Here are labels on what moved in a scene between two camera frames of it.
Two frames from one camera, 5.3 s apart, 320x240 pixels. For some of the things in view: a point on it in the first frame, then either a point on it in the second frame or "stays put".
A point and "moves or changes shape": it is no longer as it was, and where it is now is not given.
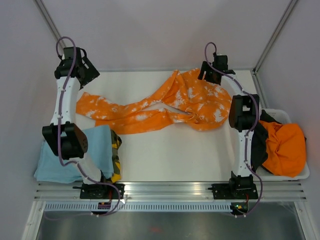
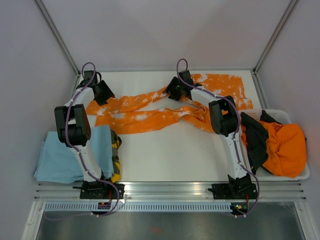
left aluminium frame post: x=40 y=5 stays put
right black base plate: x=243 y=191 stays put
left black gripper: x=91 y=73 -> x=108 y=93
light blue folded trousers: x=49 y=168 stays put
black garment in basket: x=259 y=146 stays put
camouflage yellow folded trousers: x=116 y=141 stays put
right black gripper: x=206 y=66 -> x=170 y=88
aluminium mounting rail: x=171 y=191 stays put
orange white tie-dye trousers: x=188 y=98 moves or changes shape
